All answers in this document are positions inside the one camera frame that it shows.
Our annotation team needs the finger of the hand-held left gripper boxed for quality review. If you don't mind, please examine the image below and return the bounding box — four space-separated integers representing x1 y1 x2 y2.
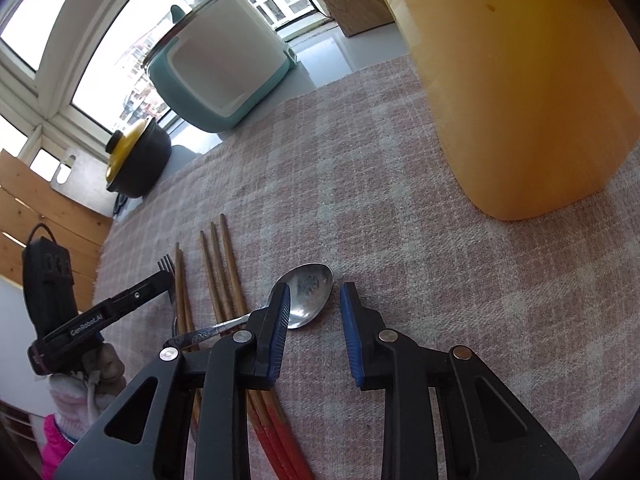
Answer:
92 270 175 333

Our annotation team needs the white window frame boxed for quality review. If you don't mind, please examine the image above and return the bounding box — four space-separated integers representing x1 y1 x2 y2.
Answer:
0 0 321 136

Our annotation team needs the yellow clay pot lid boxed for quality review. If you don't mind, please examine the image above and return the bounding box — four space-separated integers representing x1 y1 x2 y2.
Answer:
105 119 153 181

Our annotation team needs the metal spoon with patterned handle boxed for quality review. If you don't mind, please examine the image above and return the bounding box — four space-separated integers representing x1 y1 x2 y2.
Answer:
162 263 335 352

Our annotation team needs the metal fork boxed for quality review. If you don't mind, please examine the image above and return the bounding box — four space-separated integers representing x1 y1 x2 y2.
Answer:
157 254 182 341

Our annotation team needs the wooden plank panel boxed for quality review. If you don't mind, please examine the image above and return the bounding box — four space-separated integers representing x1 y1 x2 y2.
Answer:
0 147 113 286

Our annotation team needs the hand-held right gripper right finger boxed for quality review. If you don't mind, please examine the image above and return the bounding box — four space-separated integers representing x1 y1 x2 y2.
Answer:
340 282 581 480

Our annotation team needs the teal and white electric pot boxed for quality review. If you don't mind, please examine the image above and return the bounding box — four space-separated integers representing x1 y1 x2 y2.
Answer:
142 0 298 134

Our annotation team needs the glass lid with teal knob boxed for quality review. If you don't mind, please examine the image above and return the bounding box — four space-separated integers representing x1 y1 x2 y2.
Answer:
142 0 241 68

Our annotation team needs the pink plaid cloth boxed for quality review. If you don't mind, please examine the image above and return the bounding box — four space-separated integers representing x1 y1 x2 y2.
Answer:
92 55 640 480

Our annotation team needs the black clay pot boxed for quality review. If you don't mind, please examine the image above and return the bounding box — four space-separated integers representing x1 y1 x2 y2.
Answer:
105 117 173 198

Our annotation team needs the yellow plastic utensil container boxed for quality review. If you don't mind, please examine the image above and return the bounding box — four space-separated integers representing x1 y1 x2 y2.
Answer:
380 0 640 222

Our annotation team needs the person's left hand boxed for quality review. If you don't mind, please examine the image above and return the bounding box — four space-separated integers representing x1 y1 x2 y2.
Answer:
75 342 126 398

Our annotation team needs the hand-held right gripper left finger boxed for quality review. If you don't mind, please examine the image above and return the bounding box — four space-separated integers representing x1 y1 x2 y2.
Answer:
54 282 292 480

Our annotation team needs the white cutting board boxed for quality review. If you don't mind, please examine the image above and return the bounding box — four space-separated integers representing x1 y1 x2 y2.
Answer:
50 147 115 218

